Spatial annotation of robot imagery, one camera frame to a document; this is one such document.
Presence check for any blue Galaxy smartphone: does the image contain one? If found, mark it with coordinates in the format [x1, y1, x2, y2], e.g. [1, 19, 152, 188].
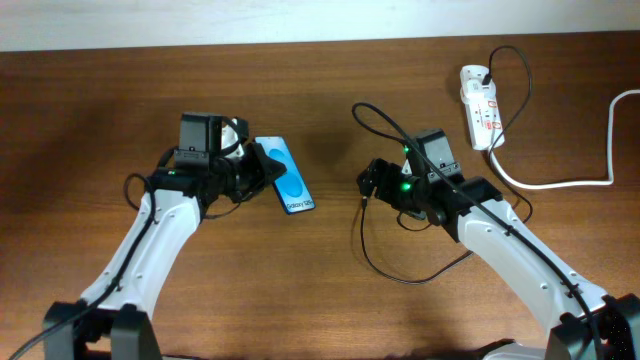
[255, 136, 316, 215]

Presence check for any black charging cable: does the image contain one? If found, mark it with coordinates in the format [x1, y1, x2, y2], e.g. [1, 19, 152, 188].
[358, 45, 534, 286]

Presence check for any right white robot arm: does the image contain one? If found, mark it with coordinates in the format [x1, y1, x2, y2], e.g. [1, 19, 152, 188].
[357, 159, 639, 359]

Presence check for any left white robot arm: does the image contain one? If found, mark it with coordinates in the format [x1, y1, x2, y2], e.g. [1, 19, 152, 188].
[43, 142, 286, 359]

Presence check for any white charger adapter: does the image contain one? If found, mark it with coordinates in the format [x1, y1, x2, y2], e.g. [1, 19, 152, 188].
[460, 79, 496, 104]

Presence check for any white power strip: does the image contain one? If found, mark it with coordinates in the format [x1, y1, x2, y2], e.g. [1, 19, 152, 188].
[460, 65, 503, 151]

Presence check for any white power strip cord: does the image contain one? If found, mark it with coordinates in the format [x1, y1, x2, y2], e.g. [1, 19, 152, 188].
[487, 89, 640, 191]

